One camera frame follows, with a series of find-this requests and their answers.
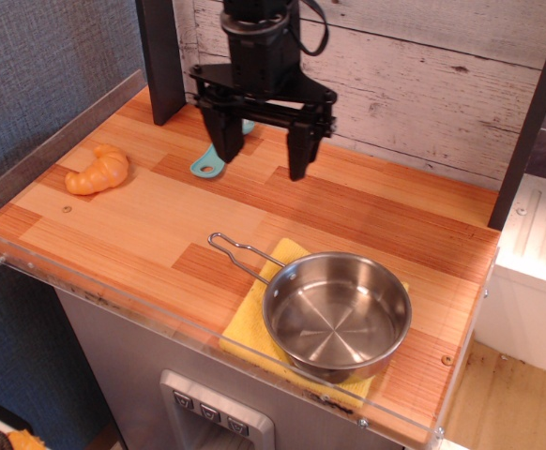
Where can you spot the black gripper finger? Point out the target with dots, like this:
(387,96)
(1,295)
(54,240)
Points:
(224,126)
(303,140)

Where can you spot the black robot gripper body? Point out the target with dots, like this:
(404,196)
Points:
(264,76)

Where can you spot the stainless steel pot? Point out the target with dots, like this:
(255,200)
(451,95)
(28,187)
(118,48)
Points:
(337,316)

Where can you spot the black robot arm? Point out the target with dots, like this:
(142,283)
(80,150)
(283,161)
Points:
(254,9)

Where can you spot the yellow towel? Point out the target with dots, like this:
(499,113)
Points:
(245,338)

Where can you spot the teal dish brush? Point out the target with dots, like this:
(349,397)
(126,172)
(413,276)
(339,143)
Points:
(209,165)

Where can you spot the orange toy croissant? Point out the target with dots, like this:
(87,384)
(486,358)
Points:
(109,169)

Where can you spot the clear acrylic table guard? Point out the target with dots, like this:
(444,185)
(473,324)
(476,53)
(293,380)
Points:
(445,271)

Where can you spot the silver toy fridge cabinet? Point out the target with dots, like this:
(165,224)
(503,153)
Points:
(171,392)

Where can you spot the white toy sink unit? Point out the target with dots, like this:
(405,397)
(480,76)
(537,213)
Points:
(512,316)

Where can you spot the orange object bottom left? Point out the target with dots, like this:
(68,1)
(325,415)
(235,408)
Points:
(24,440)

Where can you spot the dark left shelf post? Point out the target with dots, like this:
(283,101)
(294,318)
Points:
(162,60)

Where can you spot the dark shelf post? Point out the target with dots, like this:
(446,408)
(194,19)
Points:
(520,156)
(162,60)

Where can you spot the dark right shelf post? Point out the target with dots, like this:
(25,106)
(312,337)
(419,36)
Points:
(520,156)

